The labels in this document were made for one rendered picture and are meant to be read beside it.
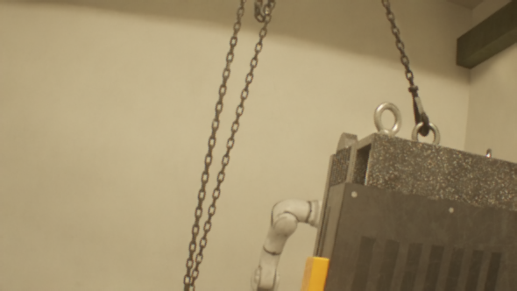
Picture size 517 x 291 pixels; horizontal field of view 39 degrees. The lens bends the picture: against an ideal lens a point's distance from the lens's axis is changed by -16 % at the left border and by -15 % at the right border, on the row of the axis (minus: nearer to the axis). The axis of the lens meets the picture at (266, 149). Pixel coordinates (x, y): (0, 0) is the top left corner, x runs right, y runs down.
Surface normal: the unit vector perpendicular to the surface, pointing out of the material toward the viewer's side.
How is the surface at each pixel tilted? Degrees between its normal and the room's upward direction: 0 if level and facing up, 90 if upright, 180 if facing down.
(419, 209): 90
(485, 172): 90
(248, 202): 90
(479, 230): 90
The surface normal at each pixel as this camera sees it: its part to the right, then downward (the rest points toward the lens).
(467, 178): 0.14, -0.11
